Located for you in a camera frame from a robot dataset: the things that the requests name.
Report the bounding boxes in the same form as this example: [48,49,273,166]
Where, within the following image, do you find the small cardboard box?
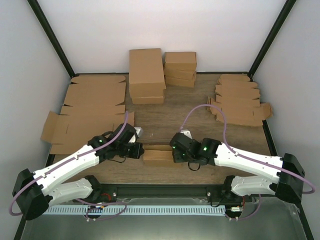
[142,145,174,167]

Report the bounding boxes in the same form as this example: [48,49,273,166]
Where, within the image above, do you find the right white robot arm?
[169,131,305,204]

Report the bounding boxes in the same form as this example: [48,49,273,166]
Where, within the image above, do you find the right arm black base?
[205,183,251,205]

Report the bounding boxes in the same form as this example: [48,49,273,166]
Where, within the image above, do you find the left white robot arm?
[12,124,145,221]

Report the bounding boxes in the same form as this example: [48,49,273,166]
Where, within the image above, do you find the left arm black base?
[71,184,118,205]

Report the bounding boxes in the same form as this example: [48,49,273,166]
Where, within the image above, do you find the bottom large folded box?
[131,96,165,105]

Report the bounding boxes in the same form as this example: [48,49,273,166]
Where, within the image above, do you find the large folded box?
[131,96,165,105]
[129,48,166,98]

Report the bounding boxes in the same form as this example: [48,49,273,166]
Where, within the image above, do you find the top large folded box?
[129,48,166,98]

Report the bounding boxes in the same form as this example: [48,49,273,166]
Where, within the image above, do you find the bottom small folded box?
[165,76,196,88]

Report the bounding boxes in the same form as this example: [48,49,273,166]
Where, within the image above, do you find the small folded box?
[165,76,196,88]
[163,67,196,81]
[164,51,197,71]

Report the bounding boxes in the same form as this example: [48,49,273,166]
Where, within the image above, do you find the middle small folded box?
[163,67,196,81]

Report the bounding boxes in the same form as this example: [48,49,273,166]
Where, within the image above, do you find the top small folded box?
[164,51,197,71]

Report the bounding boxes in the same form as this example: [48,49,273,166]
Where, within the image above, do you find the large flat cardboard blank stack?
[41,75,126,155]

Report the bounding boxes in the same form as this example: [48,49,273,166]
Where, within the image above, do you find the small flat cardboard blank stack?
[207,74,273,127]

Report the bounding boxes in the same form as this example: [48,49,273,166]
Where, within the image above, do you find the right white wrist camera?
[180,129,192,139]

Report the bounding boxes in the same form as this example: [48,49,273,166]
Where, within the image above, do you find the black front frame rail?
[29,183,297,201]

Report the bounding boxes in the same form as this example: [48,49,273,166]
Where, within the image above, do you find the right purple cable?
[180,104,316,222]

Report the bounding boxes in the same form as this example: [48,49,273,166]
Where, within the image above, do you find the purple cable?
[9,111,130,222]
[180,104,316,222]

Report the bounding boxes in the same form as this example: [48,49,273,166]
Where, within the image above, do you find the light blue slotted cable duct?
[44,205,226,216]

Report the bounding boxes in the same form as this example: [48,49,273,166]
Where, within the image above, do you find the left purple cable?
[9,111,130,222]

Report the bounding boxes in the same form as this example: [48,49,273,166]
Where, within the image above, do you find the right black frame post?
[248,0,297,77]

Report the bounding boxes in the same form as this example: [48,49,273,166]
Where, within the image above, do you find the black frame post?
[27,0,76,78]
[248,0,297,77]

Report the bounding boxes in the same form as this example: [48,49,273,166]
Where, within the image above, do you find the left black frame post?
[27,0,76,78]

